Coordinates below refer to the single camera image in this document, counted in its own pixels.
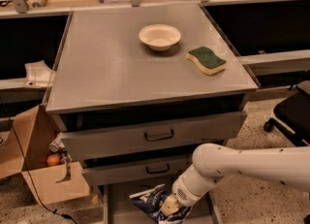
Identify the white curved plastic piece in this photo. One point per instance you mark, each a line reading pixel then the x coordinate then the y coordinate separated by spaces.
pixel 38 74

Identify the white gripper with vent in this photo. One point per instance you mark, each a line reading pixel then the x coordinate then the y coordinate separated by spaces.
pixel 181 193

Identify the crumpled can in box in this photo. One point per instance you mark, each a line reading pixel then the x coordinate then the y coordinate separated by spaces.
pixel 56 145

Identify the middle grey drawer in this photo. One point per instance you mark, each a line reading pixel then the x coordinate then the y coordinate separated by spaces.
pixel 114 163

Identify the blue chip bag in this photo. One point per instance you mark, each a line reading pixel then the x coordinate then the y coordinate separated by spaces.
pixel 150 202

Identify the bottom grey drawer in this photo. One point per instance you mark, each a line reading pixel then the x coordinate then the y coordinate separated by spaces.
pixel 119 209

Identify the grey drawer cabinet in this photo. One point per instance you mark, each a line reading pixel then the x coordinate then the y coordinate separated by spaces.
pixel 103 63

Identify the cardboard box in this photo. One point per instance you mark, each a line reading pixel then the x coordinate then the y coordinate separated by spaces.
pixel 26 151

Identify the black office chair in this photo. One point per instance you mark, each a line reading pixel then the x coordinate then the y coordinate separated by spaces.
pixel 292 119

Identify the top grey drawer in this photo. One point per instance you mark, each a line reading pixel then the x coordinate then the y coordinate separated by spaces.
pixel 150 130

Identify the orange fruit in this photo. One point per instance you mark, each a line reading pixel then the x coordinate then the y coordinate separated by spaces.
pixel 53 160

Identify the grey drawer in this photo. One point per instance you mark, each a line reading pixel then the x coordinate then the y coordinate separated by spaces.
pixel 150 130
pixel 114 163
pixel 119 209

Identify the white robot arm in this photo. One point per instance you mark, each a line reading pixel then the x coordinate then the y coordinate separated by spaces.
pixel 212 163

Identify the white bowl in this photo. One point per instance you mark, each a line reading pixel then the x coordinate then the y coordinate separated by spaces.
pixel 159 37

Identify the yellow green sponge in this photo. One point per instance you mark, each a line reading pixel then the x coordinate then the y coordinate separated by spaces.
pixel 206 60

